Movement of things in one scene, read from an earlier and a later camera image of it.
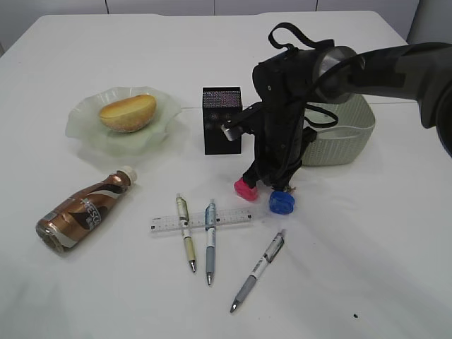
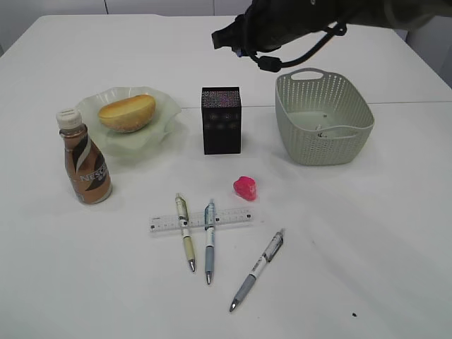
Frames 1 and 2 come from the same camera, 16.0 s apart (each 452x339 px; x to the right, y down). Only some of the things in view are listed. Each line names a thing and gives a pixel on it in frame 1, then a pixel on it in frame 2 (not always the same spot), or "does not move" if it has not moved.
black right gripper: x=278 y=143 to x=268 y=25
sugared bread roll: x=129 y=114 does not move
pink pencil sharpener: x=244 y=191 does not move
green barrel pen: x=183 y=209 does not move
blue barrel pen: x=210 y=216 does not move
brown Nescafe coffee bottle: x=79 y=217 to x=90 y=177
